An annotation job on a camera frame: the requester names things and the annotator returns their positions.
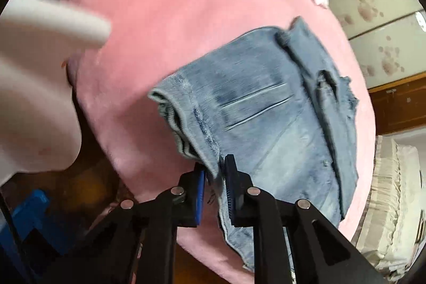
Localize dark wooden door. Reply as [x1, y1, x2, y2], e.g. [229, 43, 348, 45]
[368, 74, 426, 135]

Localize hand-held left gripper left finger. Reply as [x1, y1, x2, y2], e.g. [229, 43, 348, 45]
[43, 162, 206, 284]

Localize blue plastic object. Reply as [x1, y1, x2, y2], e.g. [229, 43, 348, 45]
[10, 189, 54, 254]

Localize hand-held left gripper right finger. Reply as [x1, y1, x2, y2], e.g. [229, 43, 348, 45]
[224, 154, 388, 284]

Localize floral wardrobe doors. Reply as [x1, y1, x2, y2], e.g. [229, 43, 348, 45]
[309, 0, 426, 93]

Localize blue denim jacket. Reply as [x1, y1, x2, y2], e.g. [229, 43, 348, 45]
[148, 16, 360, 273]

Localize white plastic bag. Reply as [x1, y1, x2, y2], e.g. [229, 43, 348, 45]
[0, 0, 112, 188]

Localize white lace covered furniture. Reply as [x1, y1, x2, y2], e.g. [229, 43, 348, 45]
[351, 136, 426, 282]

